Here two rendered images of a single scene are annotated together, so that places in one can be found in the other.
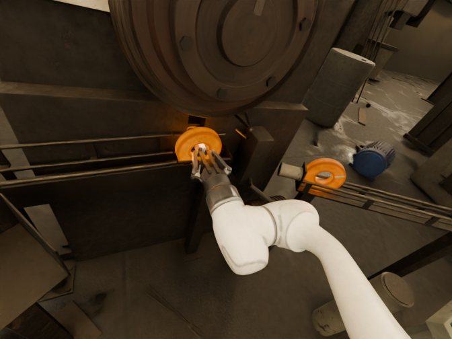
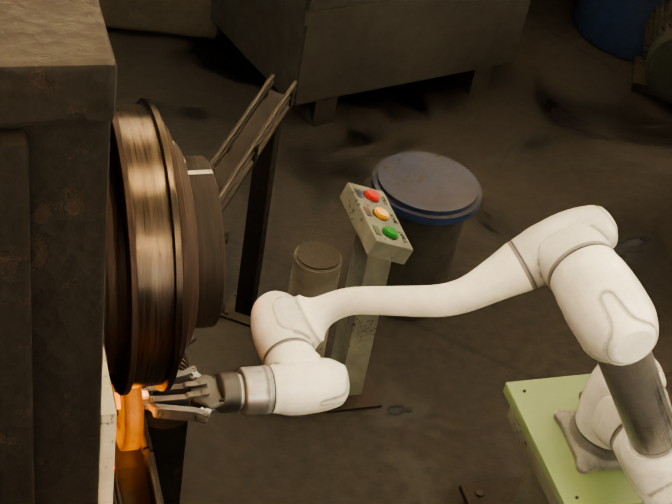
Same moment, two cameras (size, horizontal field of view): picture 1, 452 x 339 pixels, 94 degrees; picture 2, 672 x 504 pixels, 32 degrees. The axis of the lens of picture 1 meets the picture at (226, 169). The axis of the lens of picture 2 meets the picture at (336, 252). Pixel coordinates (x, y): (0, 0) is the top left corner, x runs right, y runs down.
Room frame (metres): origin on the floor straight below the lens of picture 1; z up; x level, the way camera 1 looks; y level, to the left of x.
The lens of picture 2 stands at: (-0.04, 1.48, 2.33)
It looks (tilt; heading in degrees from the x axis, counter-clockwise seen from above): 38 degrees down; 282
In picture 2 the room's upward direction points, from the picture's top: 11 degrees clockwise
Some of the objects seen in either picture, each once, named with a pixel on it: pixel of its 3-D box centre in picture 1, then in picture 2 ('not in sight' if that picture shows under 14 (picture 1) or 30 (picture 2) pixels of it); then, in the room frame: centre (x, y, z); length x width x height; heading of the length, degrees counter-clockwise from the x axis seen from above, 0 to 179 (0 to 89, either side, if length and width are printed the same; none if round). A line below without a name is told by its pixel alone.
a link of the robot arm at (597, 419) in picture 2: not in sight; (624, 396); (-0.33, -0.57, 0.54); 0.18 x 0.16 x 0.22; 126
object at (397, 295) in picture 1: (353, 308); (304, 332); (0.45, -0.74, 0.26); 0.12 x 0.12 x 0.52
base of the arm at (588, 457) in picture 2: not in sight; (601, 426); (-0.31, -0.60, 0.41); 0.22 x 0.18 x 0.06; 120
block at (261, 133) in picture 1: (250, 156); not in sight; (0.71, -0.08, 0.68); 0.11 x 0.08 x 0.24; 35
